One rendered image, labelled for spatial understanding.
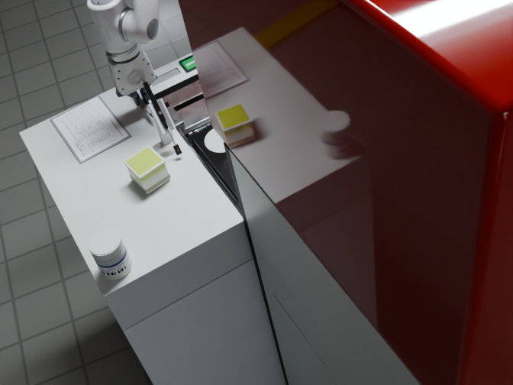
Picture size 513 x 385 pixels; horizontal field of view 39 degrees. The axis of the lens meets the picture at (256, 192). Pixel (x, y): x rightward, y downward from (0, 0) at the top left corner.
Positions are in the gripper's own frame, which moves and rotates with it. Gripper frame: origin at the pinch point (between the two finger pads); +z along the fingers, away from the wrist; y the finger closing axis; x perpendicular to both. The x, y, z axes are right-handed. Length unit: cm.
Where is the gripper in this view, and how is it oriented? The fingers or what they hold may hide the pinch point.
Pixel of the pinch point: (141, 98)
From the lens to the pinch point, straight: 194.2
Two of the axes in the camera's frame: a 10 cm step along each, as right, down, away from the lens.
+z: 1.6, 6.4, 7.6
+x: -4.9, -6.1, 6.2
